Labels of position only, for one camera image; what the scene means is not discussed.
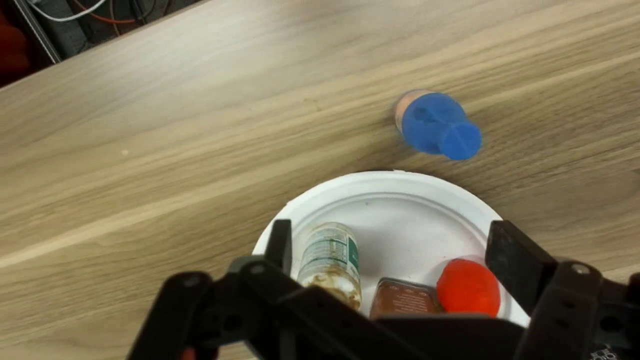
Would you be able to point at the blue-cap sand bottle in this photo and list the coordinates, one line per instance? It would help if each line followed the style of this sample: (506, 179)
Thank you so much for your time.
(437, 123)

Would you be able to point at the white paper plate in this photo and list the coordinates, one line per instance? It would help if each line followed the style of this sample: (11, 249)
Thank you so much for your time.
(400, 212)

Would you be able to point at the stained white-cap bottle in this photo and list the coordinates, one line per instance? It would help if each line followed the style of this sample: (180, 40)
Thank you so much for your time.
(330, 261)

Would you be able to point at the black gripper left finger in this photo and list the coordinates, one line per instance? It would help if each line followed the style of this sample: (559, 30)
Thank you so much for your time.
(221, 313)

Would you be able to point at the orange plush ball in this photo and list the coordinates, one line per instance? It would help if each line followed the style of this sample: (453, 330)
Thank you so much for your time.
(469, 288)

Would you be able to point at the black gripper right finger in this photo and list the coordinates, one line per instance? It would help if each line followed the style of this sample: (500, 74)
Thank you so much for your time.
(566, 307)

